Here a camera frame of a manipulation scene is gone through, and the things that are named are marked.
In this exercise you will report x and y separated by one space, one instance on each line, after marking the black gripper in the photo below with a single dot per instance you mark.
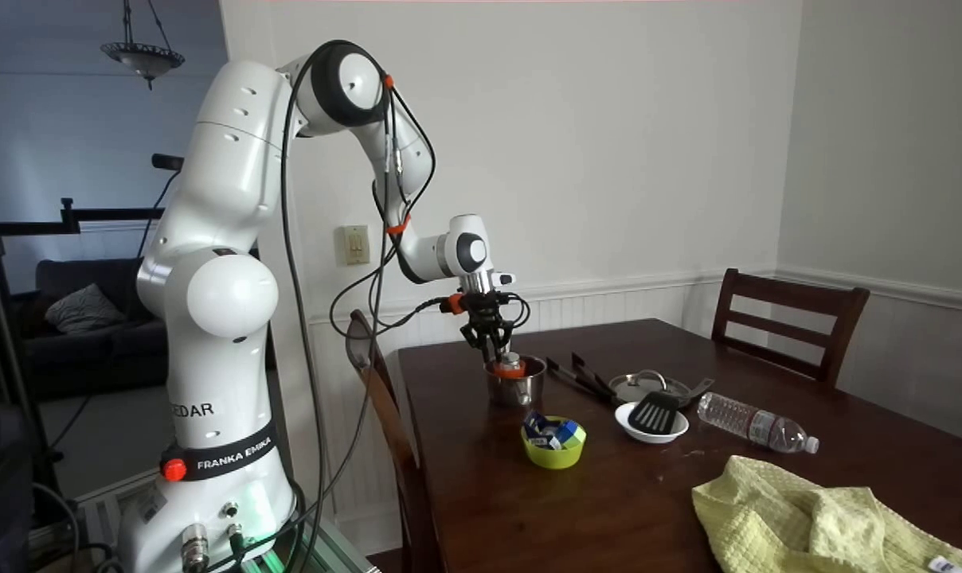
493 316

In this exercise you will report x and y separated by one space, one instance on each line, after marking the orange cup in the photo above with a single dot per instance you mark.
510 373

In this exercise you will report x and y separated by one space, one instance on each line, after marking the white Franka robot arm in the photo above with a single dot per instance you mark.
227 296

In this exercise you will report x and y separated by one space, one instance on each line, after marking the black tongs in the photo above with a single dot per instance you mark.
587 381

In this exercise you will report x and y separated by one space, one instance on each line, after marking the blue items in bowl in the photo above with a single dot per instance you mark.
552 430

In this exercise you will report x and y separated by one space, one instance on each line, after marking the yellow-green small bowl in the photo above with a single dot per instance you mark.
552 453

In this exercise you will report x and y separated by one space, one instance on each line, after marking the black spatula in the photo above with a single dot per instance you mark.
657 411

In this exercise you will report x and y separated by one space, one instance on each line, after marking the white shallow bowl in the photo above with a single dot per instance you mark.
652 434

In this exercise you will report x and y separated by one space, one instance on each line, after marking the clear plastic water bottle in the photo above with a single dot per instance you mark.
754 420

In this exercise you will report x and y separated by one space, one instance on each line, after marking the yellow-green cloth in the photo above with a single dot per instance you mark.
800 525

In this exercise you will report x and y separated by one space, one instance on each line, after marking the dark sofa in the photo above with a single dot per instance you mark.
100 356

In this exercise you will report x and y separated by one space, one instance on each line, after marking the grey pillow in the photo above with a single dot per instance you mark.
85 310

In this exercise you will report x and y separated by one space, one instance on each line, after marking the hanging ceiling lamp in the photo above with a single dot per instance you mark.
146 51

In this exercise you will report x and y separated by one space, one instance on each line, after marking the black camera stand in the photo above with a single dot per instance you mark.
68 219

